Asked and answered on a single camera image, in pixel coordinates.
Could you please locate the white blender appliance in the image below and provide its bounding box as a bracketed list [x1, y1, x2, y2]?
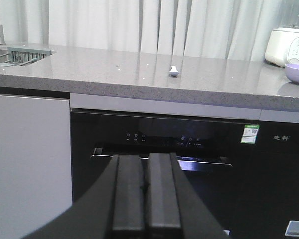
[264, 24, 299, 68]

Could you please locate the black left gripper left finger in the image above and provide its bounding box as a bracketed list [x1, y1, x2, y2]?
[26, 155, 146, 239]

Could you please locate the white curtain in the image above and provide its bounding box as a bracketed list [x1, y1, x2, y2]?
[0, 0, 299, 61]

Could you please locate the black built-in dishwasher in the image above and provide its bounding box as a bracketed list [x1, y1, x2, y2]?
[70, 108, 299, 239]

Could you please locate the grey cabinet door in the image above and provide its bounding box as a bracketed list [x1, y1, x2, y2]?
[0, 95, 72, 239]

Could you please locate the green energy label sticker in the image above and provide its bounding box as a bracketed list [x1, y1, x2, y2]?
[241, 124, 260, 144]

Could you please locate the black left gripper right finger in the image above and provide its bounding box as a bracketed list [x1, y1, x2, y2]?
[145, 153, 229, 239]

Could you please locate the light blue ceramic spoon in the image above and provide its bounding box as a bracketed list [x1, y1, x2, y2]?
[169, 65, 180, 77]

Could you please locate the purple bowl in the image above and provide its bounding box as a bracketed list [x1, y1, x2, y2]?
[285, 64, 299, 84]

